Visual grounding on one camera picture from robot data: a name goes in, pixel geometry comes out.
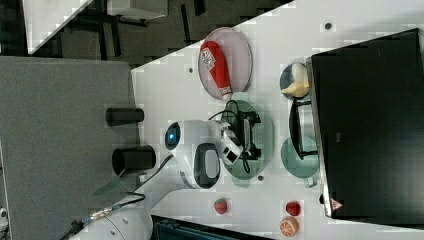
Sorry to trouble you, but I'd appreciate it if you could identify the green plastic strainer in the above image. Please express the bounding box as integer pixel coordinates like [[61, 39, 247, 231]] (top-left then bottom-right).
[[221, 100, 274, 188]]

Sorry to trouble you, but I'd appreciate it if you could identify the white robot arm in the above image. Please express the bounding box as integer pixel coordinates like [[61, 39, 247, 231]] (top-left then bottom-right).
[[69, 110, 261, 240]]

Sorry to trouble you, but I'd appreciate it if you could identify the black toaster oven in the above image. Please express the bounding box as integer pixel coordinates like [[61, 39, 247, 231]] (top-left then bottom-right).
[[289, 28, 424, 229]]

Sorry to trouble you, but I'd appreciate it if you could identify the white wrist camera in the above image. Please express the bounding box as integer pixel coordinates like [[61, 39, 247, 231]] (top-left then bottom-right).
[[219, 129, 244, 165]]

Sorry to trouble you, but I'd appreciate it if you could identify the grey round plate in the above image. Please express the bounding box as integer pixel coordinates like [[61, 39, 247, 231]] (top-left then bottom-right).
[[198, 27, 253, 100]]

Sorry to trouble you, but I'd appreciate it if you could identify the red plush ketchup bottle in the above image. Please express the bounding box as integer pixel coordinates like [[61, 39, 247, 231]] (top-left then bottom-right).
[[200, 41, 232, 101]]

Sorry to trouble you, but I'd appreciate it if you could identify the mint green mug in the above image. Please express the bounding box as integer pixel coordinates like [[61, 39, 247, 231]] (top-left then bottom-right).
[[281, 136, 320, 188]]

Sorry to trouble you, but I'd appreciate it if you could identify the blue cup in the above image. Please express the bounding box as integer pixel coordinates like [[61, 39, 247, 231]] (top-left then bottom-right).
[[279, 62, 311, 101]]

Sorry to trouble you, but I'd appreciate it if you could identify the yellow plush banana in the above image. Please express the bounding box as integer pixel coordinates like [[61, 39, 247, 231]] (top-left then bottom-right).
[[281, 62, 310, 99]]

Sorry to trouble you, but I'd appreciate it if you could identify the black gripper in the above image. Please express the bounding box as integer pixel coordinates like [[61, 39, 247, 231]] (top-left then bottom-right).
[[239, 111, 261, 160]]

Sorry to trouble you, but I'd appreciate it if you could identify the green plastic spatula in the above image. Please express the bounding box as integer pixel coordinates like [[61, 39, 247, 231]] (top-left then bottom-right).
[[93, 170, 126, 197]]

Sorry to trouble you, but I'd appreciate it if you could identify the blue crate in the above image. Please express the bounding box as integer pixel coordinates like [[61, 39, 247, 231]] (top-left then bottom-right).
[[151, 215, 271, 240]]

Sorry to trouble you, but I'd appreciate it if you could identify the red plush strawberry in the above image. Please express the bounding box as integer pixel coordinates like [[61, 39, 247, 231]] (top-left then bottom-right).
[[214, 198, 228, 215]]

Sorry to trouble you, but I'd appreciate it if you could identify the orange plush slice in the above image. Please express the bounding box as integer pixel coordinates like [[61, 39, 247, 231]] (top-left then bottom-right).
[[279, 216, 299, 237]]

